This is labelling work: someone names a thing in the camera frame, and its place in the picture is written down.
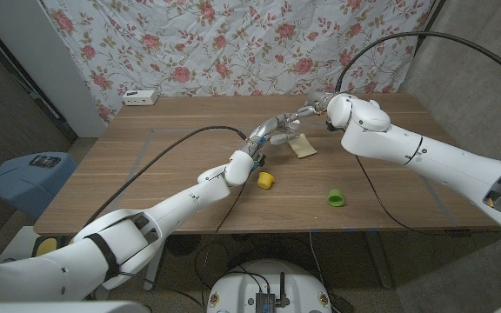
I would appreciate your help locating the black pedal with yellow pads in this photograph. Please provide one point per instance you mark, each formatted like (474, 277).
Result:
(44, 247)

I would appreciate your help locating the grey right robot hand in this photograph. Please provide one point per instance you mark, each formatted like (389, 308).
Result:
(309, 111)

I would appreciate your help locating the grey table leg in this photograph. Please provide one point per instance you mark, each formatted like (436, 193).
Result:
(381, 265)

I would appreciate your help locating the white table leg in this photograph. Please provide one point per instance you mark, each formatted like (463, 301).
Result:
(155, 271)

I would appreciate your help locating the black round floor base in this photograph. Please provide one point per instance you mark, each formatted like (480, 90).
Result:
(183, 244)

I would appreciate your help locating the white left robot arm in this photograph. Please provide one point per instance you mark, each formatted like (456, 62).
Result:
(146, 226)

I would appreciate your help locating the white wall panel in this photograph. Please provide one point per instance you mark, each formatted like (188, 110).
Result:
(46, 56)

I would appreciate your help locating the floral backdrop cloth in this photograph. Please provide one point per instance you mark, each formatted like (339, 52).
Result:
(233, 43)

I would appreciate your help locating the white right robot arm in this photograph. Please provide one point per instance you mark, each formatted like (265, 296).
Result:
(437, 150)

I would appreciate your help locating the green plastic cup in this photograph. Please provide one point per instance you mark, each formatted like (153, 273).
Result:
(336, 198)

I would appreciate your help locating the white power strip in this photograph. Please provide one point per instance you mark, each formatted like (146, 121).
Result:
(140, 97)

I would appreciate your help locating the white robot torso base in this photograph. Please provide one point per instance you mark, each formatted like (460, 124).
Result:
(242, 287)

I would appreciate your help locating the yellow plastic cup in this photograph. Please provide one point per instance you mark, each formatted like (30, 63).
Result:
(265, 180)

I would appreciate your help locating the blue plastic stool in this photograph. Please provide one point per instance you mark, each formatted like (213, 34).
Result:
(28, 187)

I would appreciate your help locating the black phone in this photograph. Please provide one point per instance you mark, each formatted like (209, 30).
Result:
(44, 161)

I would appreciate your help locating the black backdrop stand pole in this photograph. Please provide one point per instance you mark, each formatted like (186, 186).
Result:
(426, 17)

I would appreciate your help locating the yellow sponge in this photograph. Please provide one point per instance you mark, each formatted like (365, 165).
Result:
(305, 148)

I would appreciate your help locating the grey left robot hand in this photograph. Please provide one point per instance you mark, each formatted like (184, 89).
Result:
(267, 127)

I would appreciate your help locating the white robot chest edge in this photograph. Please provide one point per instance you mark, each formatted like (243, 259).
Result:
(59, 308)

